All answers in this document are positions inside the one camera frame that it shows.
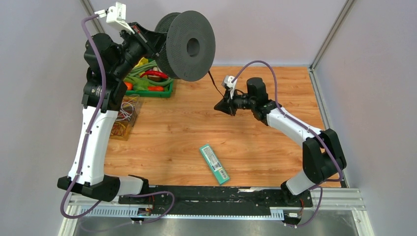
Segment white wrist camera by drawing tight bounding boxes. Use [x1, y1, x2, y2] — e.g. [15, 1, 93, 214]
[94, 2, 134, 34]
[222, 75, 237, 99]

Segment orange toy sausage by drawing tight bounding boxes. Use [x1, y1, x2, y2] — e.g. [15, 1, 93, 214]
[148, 86, 165, 92]

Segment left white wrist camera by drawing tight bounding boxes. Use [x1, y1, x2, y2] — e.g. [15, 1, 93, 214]
[94, 2, 134, 34]

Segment toy napa cabbage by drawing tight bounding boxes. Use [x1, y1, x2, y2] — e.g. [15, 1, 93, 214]
[135, 58, 149, 67]

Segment teal rectangular box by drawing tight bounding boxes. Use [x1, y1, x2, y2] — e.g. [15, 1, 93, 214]
[200, 144, 230, 185]

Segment red toy chili pepper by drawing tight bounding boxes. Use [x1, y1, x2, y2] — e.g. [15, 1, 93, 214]
[140, 70, 169, 79]

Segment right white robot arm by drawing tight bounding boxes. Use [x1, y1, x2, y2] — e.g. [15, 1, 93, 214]
[214, 76, 347, 206]

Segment green toy leaf vegetable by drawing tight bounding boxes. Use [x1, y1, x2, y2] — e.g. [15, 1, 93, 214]
[124, 76, 152, 91]

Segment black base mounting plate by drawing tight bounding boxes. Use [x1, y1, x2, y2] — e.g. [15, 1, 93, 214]
[118, 185, 313, 216]

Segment green plastic tray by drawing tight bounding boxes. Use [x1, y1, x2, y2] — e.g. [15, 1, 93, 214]
[126, 80, 174, 98]

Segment orange toy carrot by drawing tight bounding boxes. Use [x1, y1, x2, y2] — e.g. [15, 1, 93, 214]
[124, 82, 133, 91]

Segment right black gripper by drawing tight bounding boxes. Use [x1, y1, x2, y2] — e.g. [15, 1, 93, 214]
[214, 88, 255, 117]

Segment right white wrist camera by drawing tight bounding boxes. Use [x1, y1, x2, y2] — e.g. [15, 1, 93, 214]
[222, 75, 237, 99]

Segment green toy long beans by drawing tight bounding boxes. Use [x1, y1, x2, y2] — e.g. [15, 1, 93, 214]
[127, 60, 174, 87]

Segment dark grey cable spool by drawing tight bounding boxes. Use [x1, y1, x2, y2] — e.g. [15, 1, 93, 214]
[155, 10, 216, 82]

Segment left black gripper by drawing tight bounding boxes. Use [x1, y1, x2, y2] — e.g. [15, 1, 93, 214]
[110, 22, 169, 80]

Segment clear box of wires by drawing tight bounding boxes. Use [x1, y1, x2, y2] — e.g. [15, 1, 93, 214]
[110, 94, 140, 141]

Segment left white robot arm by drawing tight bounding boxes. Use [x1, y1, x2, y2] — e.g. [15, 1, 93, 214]
[57, 23, 167, 204]

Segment black cable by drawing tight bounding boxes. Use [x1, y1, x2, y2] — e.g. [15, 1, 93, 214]
[207, 70, 225, 98]

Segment aluminium frame rail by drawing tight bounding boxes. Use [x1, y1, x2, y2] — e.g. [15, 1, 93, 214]
[66, 187, 374, 236]

